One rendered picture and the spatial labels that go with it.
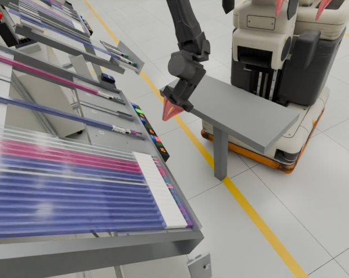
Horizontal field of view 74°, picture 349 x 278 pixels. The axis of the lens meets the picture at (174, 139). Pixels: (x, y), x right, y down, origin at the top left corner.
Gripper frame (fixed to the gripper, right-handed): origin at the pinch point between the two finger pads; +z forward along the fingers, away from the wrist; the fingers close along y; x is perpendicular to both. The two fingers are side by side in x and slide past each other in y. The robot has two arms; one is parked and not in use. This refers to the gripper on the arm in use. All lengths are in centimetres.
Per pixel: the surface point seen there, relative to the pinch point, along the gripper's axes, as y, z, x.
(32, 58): -29.4, 7.7, -36.4
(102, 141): 8.2, 8.4, -20.3
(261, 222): 22, 30, 76
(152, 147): 8.3, 6.8, -4.5
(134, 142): 4.8, 8.6, -9.0
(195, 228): 36.1, 7.2, -4.6
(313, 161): 5, -6, 115
